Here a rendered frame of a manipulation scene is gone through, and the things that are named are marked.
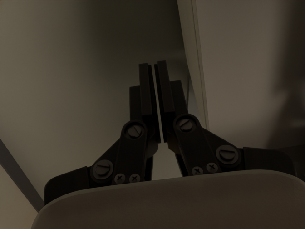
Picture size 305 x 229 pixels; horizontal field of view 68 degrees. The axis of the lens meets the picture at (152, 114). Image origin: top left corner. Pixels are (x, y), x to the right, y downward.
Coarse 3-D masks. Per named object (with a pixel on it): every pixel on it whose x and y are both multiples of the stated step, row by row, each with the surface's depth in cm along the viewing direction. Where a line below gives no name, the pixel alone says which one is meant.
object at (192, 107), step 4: (192, 88) 143; (188, 92) 147; (192, 92) 146; (188, 96) 148; (192, 96) 148; (188, 100) 150; (192, 100) 150; (188, 104) 152; (192, 104) 152; (196, 104) 152; (188, 108) 154; (192, 108) 154; (196, 108) 154; (188, 112) 156; (192, 112) 156; (196, 112) 156; (196, 116) 159; (200, 120) 161
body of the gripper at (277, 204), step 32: (96, 192) 8; (128, 192) 8; (160, 192) 8; (192, 192) 8; (224, 192) 7; (256, 192) 7; (288, 192) 7; (32, 224) 8; (64, 224) 7; (96, 224) 7; (128, 224) 7; (160, 224) 7; (192, 224) 7; (224, 224) 7; (256, 224) 7; (288, 224) 7
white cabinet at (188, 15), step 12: (180, 0) 75; (192, 0) 41; (180, 12) 90; (192, 12) 44; (192, 24) 46; (192, 36) 51; (192, 48) 58; (192, 60) 67; (192, 72) 79; (192, 84) 97; (204, 96) 52; (204, 108) 59; (204, 120) 63
